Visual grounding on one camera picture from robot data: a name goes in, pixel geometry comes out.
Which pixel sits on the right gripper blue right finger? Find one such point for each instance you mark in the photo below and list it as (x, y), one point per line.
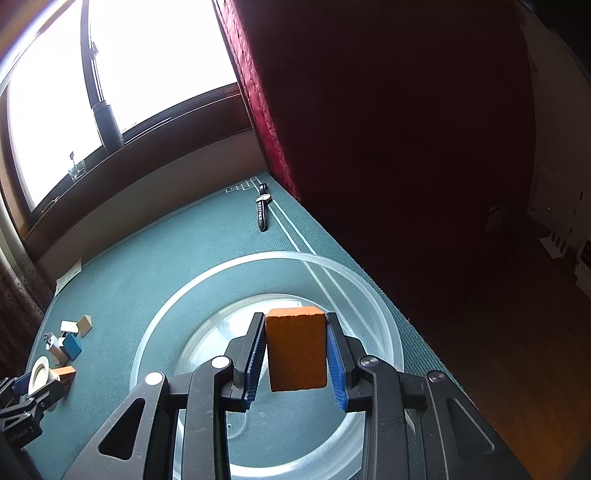
(365, 383)

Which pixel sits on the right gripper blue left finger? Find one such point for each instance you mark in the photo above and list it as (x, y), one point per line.
(226, 383)

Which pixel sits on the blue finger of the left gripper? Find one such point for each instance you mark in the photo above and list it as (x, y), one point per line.
(12, 389)
(43, 399)

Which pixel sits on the orange tiger-stripe wedge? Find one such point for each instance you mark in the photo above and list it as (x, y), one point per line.
(296, 340)
(66, 375)

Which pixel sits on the white wall charger plug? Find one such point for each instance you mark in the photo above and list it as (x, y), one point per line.
(53, 347)

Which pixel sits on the blue wooden wedge block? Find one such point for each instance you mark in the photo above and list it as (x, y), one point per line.
(71, 346)

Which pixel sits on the white zebra-stripe wedge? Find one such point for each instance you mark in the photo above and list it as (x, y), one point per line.
(68, 327)

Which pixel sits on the orange tiger-stripe wedge front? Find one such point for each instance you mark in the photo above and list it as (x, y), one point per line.
(296, 340)

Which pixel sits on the clear plastic bowl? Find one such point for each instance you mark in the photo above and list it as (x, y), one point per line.
(287, 435)

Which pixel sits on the light wooden wedge block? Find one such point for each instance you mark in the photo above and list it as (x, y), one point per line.
(84, 325)

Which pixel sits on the beige patterned curtain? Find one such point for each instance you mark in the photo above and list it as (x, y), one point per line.
(25, 297)

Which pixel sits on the printed paper sheet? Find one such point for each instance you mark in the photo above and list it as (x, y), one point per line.
(68, 276)

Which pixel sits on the small glass on sill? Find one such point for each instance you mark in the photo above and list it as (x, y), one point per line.
(78, 168)

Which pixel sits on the red quilted curtain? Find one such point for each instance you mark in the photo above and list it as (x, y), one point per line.
(415, 115)

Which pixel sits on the dark bottle on sill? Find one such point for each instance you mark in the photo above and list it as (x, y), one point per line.
(108, 129)

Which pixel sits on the dark wooden window frame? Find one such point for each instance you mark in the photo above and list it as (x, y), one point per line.
(178, 160)

